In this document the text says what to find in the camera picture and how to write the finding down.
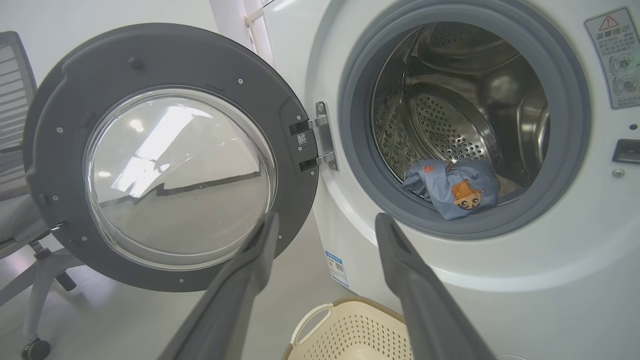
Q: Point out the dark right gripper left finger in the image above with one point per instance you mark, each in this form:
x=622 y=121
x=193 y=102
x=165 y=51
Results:
x=235 y=300

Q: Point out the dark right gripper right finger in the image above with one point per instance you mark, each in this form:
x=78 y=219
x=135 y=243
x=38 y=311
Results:
x=425 y=310

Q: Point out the blue bear-print garment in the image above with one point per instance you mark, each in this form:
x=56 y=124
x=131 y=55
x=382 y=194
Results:
x=440 y=185

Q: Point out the round black glass washer door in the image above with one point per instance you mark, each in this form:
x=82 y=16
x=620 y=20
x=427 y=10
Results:
x=65 y=100

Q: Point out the white front-load washing machine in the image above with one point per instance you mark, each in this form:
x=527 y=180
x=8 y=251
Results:
x=525 y=300

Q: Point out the silver metal door hinge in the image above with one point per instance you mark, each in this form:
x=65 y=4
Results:
x=324 y=135

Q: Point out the stainless steel washing machine drum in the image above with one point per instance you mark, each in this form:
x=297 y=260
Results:
x=465 y=75

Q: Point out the black door latch slot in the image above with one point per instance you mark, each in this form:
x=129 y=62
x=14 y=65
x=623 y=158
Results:
x=627 y=151

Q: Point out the cream perforated laundry basket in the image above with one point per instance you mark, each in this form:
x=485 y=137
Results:
x=350 y=330

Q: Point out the blue energy label sticker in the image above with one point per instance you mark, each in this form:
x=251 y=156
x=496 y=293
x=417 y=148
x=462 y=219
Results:
x=337 y=267

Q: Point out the grey mesh office chair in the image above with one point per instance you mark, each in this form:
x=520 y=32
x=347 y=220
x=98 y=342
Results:
x=15 y=125

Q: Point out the grey warning instruction sticker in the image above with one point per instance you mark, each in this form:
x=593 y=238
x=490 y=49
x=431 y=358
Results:
x=617 y=55

